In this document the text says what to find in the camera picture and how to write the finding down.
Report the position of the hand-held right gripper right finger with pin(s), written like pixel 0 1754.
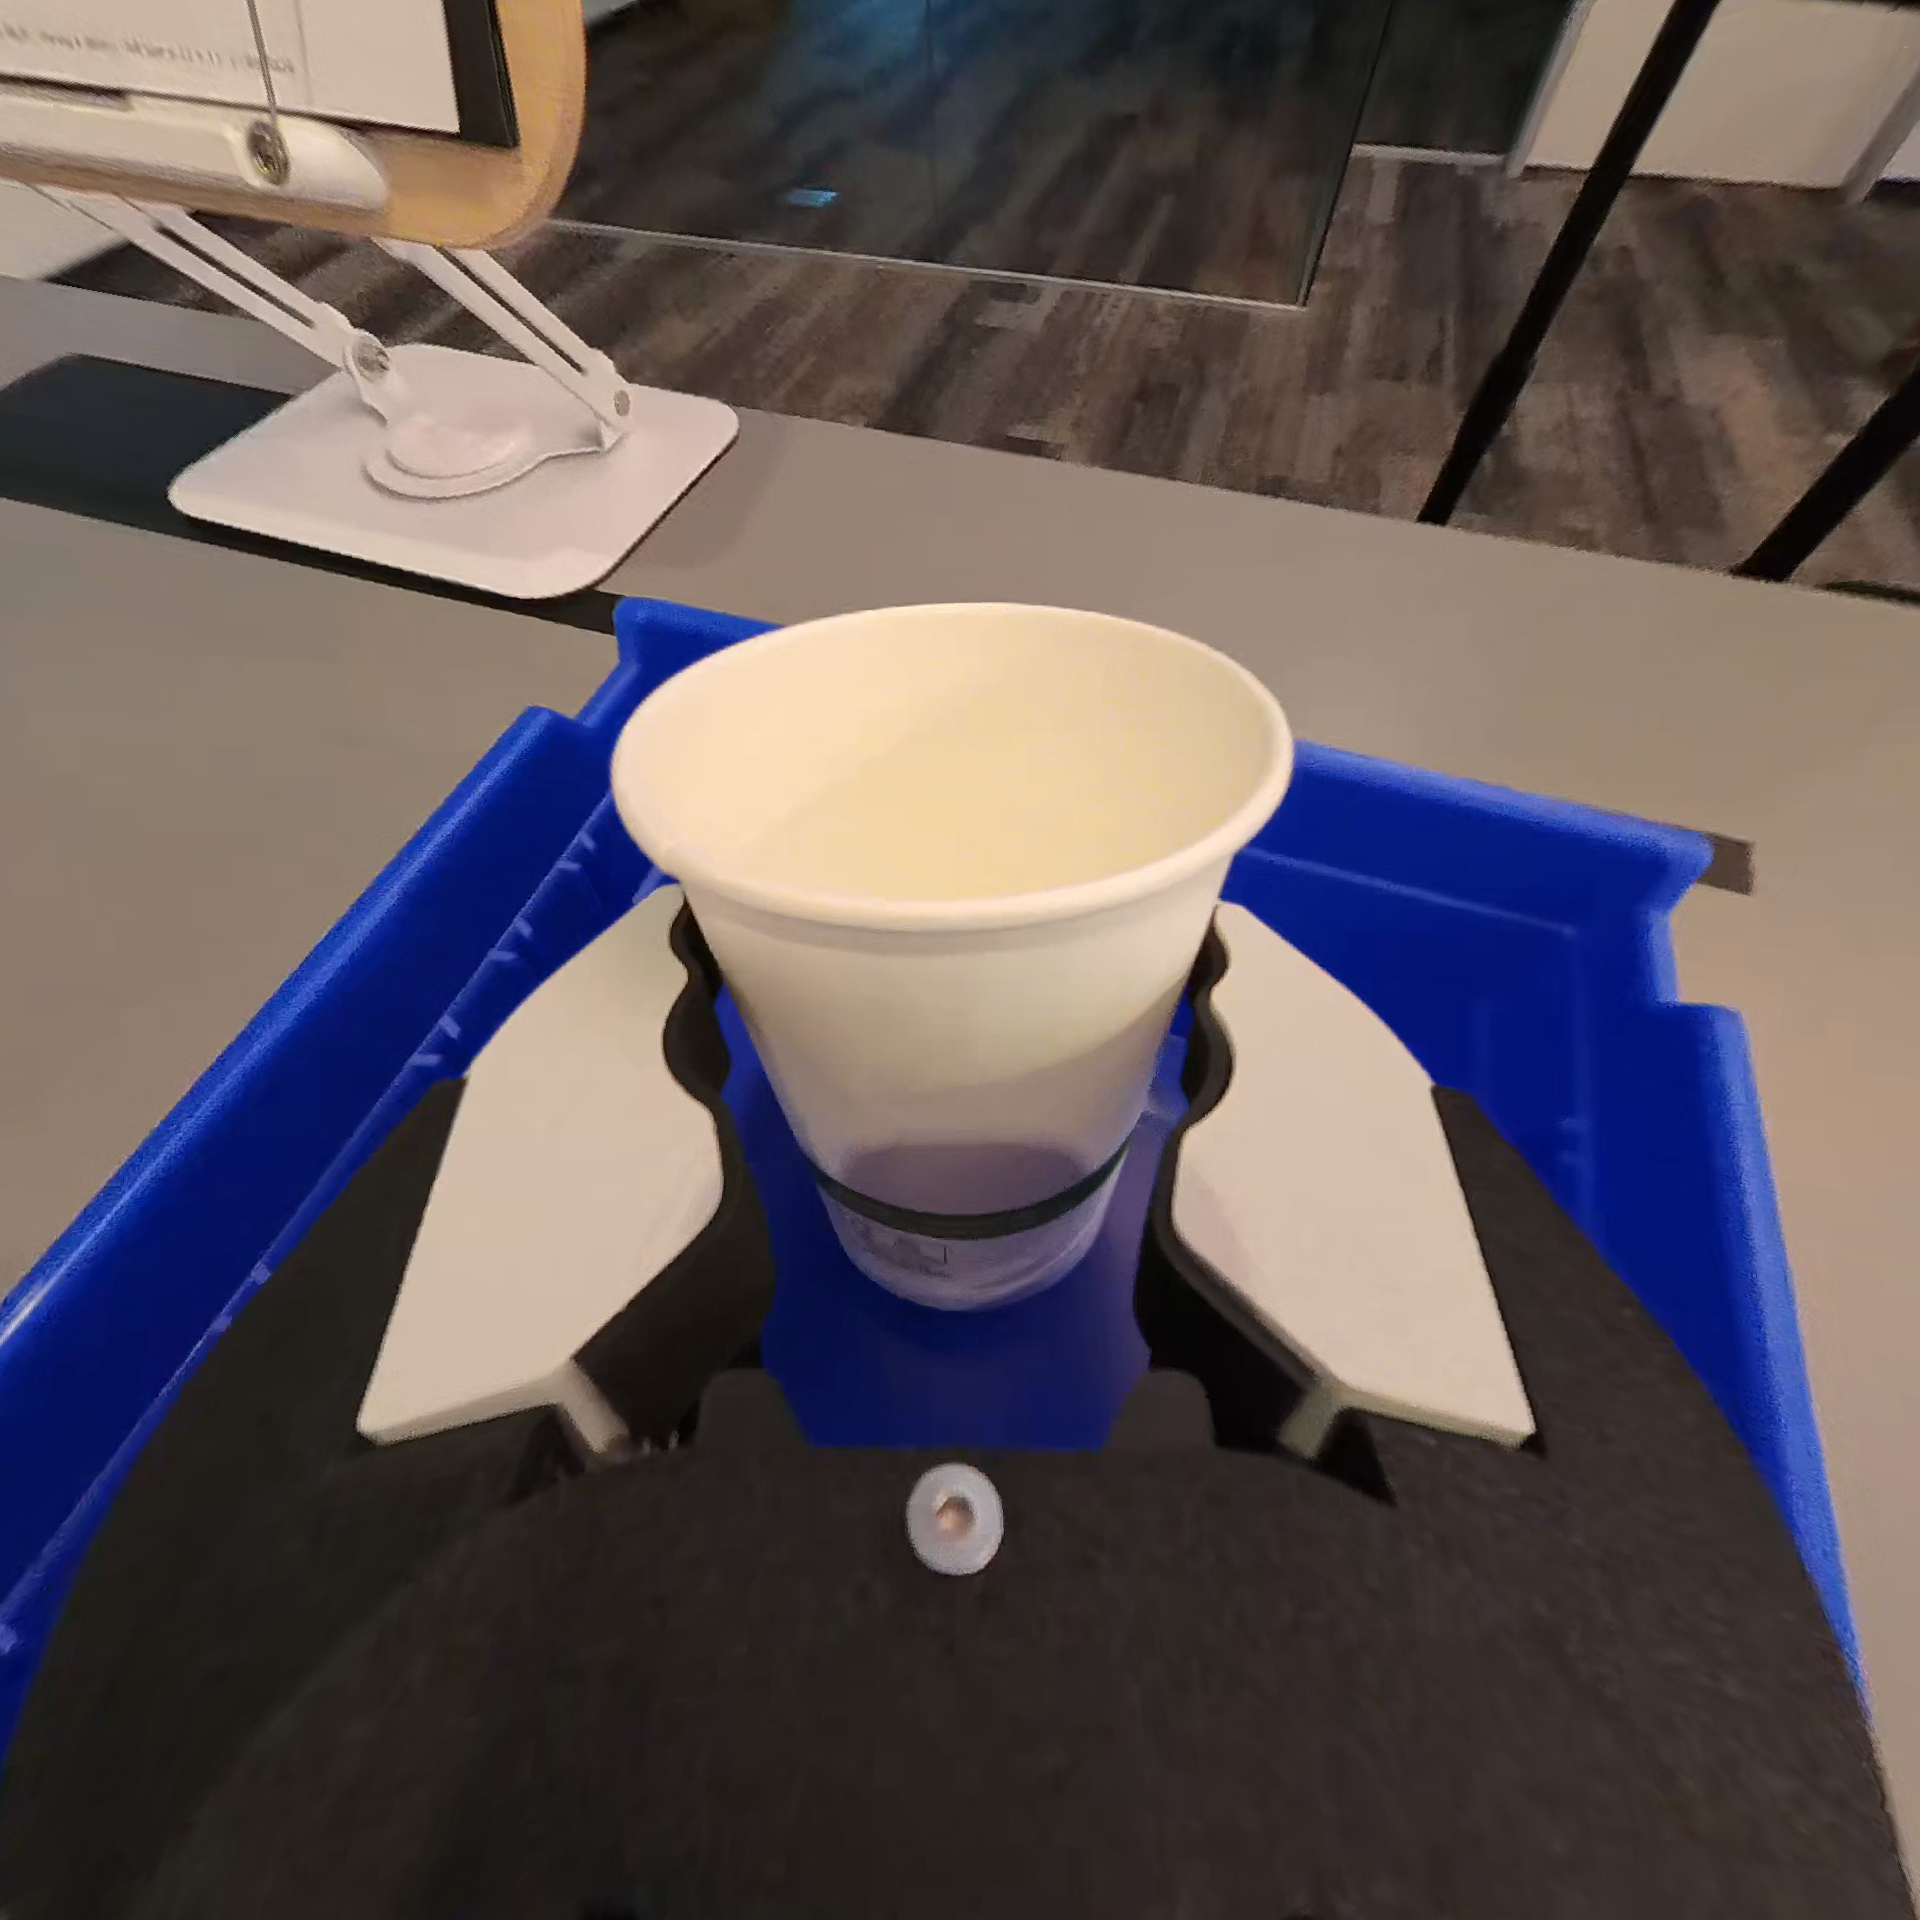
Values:
pixel 1364 1260

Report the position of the blue plastic bin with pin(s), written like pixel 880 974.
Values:
pixel 1500 990

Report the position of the white board stand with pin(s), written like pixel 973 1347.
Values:
pixel 450 511

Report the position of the white paper cup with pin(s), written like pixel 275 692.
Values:
pixel 960 960

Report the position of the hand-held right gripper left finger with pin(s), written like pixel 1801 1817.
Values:
pixel 525 1260

